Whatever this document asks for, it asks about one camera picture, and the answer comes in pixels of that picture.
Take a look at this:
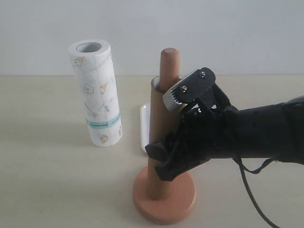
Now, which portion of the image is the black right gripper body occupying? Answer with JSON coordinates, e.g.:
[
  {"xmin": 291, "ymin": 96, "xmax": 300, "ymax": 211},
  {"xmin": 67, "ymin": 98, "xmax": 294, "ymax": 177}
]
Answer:
[{"xmin": 166, "ymin": 85, "xmax": 231, "ymax": 170}]

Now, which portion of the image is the brown cardboard tube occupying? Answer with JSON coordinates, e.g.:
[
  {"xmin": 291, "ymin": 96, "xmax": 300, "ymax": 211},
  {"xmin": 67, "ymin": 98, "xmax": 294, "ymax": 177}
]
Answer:
[{"xmin": 147, "ymin": 76, "xmax": 180, "ymax": 200}]

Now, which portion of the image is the printed white paper towel roll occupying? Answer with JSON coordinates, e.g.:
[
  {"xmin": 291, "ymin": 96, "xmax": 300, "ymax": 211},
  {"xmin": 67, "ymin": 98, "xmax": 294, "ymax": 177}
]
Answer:
[{"xmin": 68, "ymin": 39, "xmax": 123, "ymax": 147}]

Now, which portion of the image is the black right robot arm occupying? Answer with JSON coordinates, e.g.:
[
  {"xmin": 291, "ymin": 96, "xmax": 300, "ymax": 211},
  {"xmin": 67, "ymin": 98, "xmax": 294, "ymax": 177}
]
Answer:
[{"xmin": 146, "ymin": 85, "xmax": 304, "ymax": 181}]

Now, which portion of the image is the wooden paper towel holder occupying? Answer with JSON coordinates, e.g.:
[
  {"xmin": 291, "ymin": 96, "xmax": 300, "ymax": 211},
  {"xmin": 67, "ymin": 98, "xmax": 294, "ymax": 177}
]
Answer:
[{"xmin": 133, "ymin": 47, "xmax": 196, "ymax": 225}]

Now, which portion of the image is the white plastic tray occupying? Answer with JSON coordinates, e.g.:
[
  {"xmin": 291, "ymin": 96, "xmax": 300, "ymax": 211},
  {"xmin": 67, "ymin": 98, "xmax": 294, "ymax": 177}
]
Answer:
[{"xmin": 140, "ymin": 102, "xmax": 151, "ymax": 153}]

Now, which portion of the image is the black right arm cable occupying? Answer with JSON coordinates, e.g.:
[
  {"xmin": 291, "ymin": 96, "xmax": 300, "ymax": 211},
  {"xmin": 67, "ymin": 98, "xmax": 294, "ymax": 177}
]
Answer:
[{"xmin": 234, "ymin": 156, "xmax": 283, "ymax": 228}]

